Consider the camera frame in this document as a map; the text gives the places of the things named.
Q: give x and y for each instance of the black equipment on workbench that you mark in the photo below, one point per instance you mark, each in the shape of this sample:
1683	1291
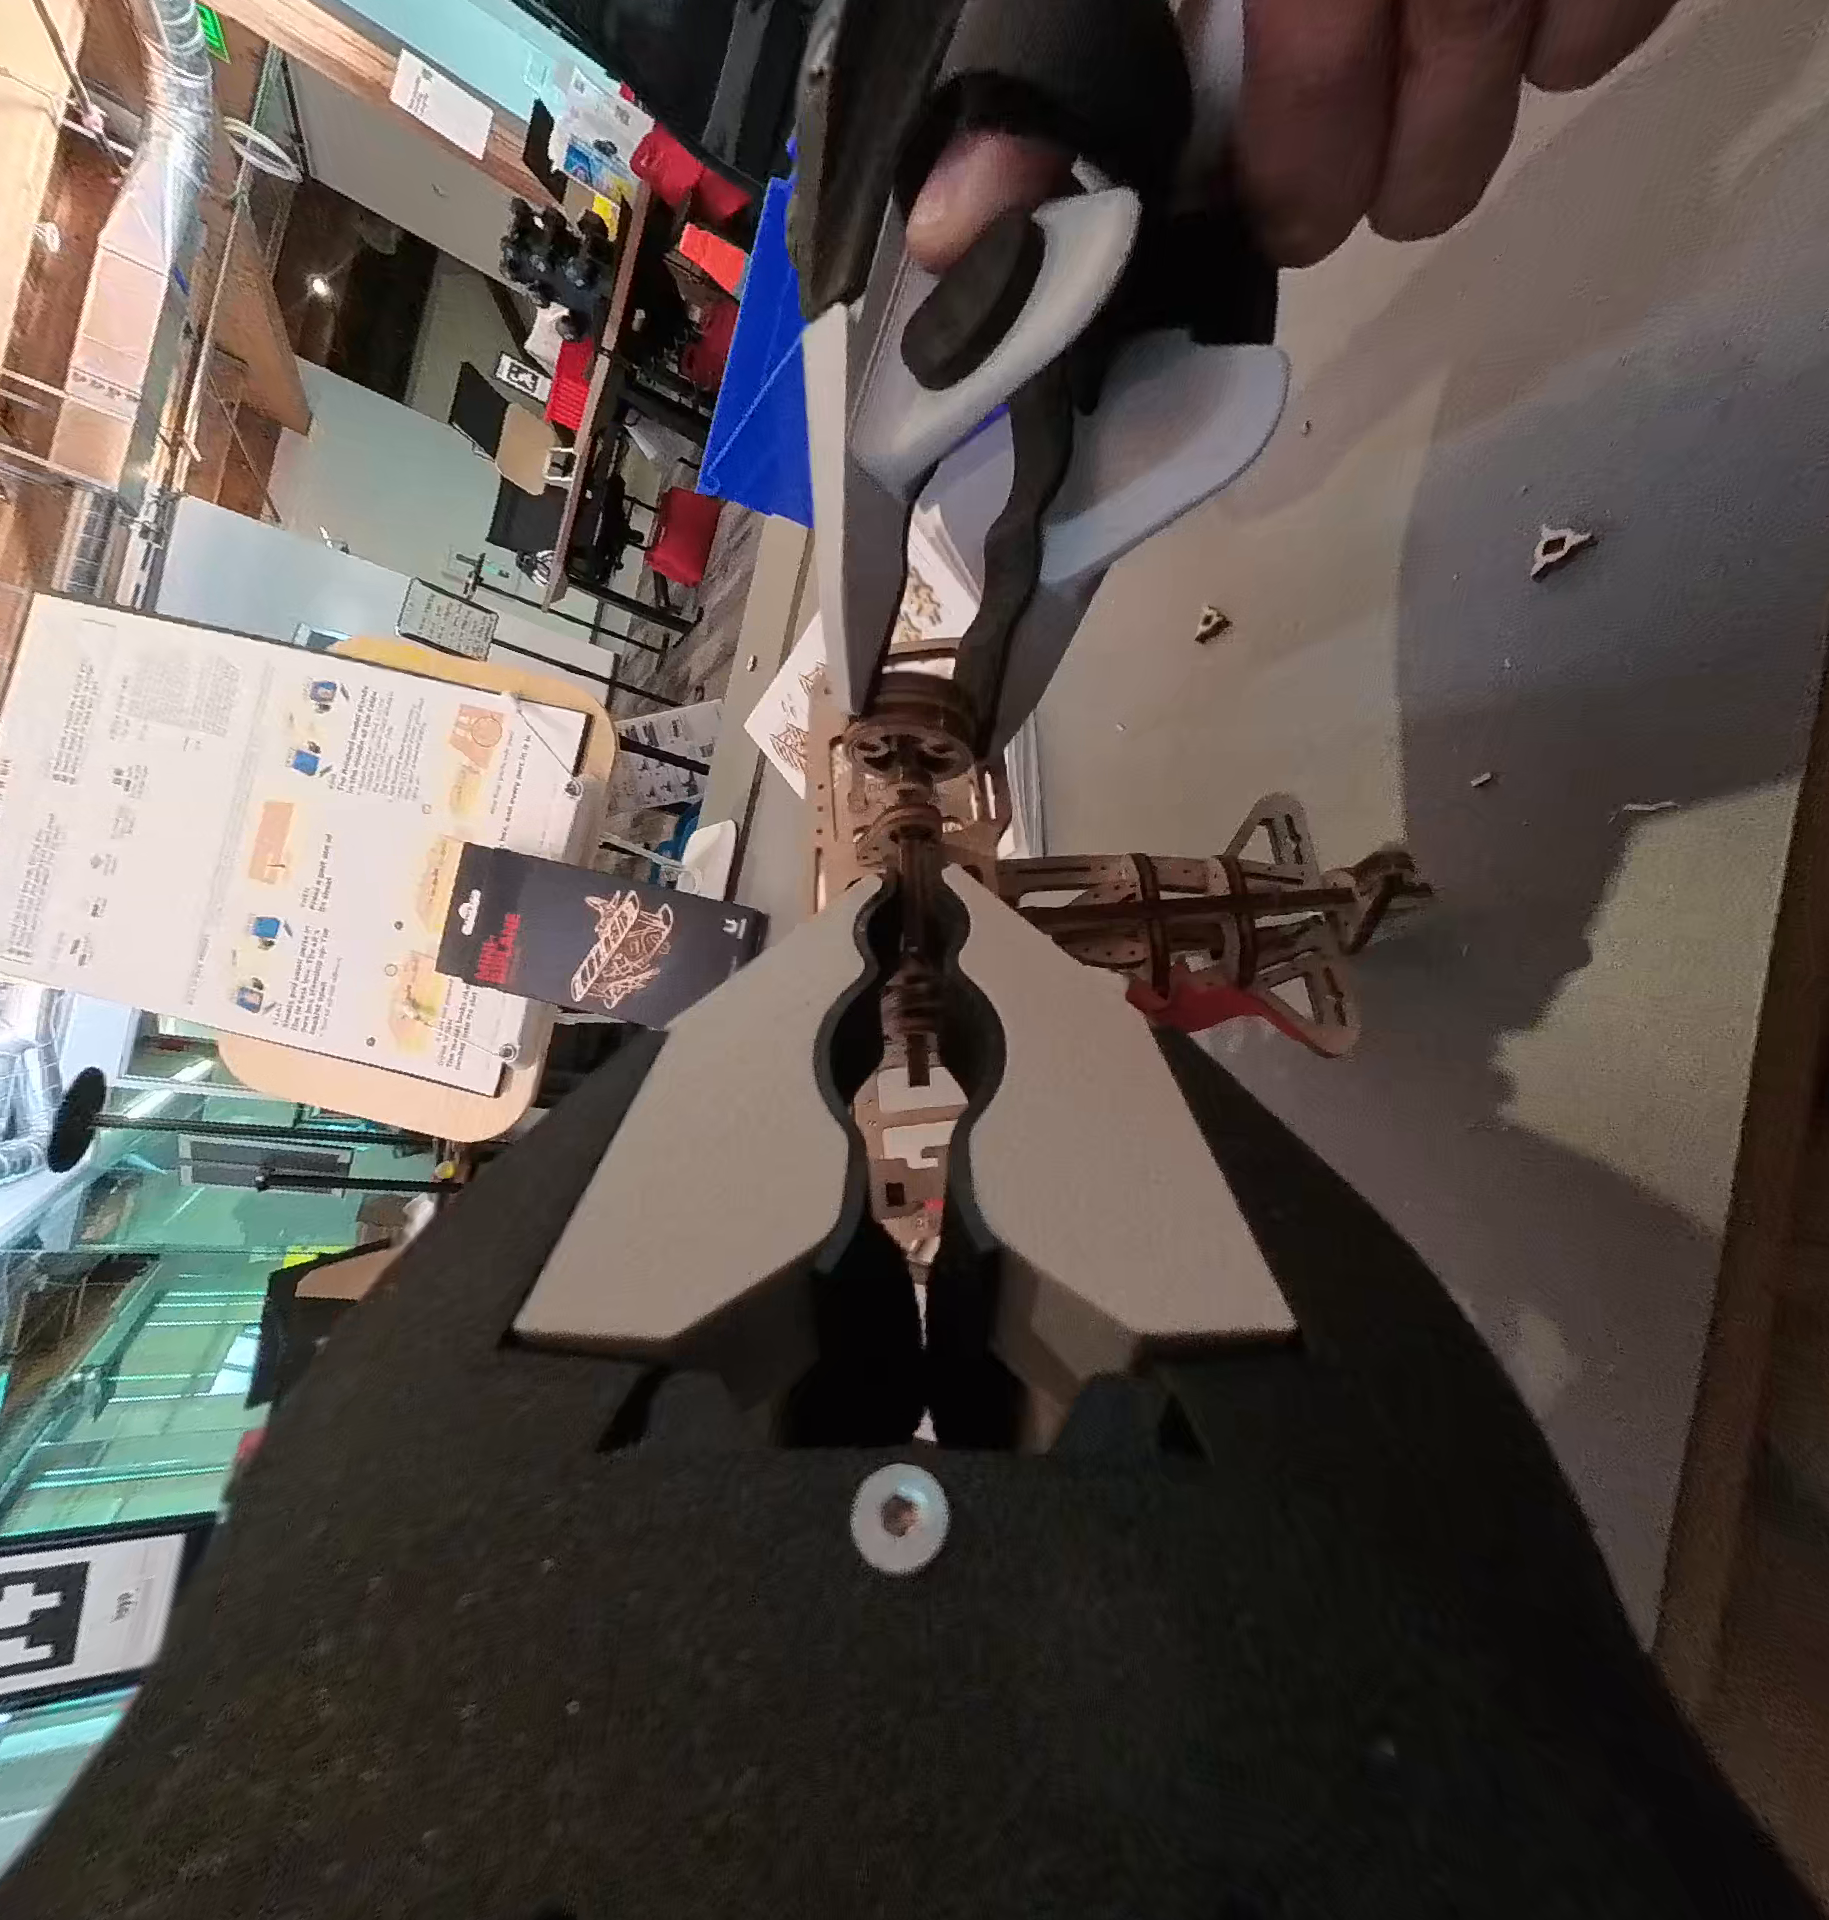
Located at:
555	247

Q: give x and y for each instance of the white sign board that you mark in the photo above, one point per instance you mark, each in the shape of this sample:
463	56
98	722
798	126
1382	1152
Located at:
446	619

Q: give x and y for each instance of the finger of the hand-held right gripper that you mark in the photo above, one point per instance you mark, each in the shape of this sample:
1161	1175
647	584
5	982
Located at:
1155	466
856	527

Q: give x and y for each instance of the black printed box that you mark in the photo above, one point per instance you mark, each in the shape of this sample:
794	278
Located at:
600	932

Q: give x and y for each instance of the black white marker board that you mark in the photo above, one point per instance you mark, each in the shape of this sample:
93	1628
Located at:
43	1622

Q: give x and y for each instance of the silver ventilation duct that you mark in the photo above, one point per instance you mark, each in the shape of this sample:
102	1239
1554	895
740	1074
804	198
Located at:
163	182

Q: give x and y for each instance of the wooden airplane model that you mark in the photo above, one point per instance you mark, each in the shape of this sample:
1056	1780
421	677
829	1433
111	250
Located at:
1230	902

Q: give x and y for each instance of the blue plastic sheet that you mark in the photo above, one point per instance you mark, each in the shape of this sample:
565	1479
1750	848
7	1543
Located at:
756	377

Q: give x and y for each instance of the red chair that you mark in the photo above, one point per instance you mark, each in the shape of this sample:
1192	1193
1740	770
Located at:
683	532
691	173
711	258

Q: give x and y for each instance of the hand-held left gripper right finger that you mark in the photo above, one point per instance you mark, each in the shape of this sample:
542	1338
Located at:
1125	1187

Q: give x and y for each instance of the black floor stand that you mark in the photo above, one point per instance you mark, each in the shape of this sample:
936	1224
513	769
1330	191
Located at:
82	1118

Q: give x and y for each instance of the person's right hand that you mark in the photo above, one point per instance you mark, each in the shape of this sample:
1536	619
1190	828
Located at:
1380	107

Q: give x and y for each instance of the white wall notice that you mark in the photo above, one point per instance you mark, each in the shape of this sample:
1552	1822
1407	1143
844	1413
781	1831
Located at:
443	102

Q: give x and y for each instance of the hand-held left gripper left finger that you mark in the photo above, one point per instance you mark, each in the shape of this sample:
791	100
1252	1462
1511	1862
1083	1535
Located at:
706	1187

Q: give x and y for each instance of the grey desk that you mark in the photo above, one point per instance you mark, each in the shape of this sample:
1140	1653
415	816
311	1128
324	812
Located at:
1529	976

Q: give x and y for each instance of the large white instruction sheet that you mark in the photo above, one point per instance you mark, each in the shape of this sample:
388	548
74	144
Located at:
224	812

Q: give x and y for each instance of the long wooden workbench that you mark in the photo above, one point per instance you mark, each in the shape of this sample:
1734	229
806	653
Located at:
600	391

